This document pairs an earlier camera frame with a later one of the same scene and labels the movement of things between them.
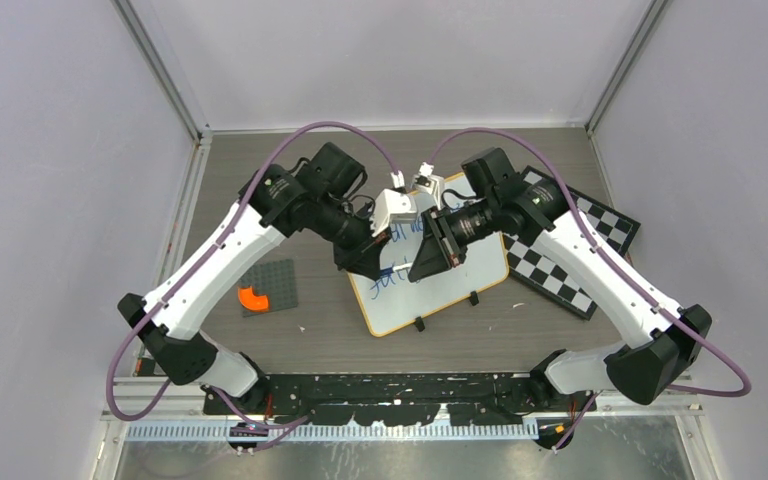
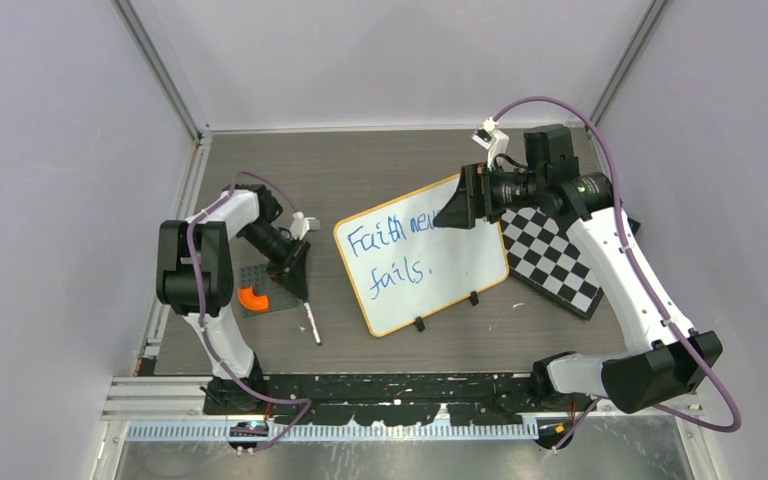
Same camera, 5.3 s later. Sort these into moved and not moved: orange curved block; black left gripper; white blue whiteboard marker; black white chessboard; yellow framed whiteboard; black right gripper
Moved: white blue whiteboard marker; black right gripper; black left gripper
Not moved: orange curved block; black white chessboard; yellow framed whiteboard
